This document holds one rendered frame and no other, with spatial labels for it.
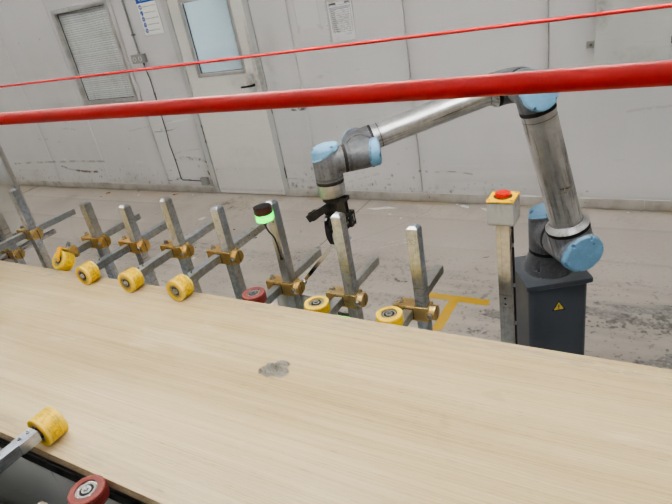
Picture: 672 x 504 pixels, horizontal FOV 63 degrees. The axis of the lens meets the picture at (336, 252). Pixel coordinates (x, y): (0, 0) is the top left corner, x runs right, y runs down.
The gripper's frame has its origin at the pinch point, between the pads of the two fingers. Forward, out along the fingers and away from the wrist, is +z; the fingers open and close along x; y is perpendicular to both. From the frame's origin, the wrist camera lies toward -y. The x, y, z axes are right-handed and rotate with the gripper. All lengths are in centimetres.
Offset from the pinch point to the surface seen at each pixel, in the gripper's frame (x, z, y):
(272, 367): -55, 6, 9
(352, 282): -9.4, 6.5, 9.5
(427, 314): -10.6, 13.9, 35.2
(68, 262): -25, 4, -117
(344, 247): -9.9, -6.7, 9.3
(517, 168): 260, 67, 1
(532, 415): -50, 7, 74
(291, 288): -10.6, 11.4, -15.1
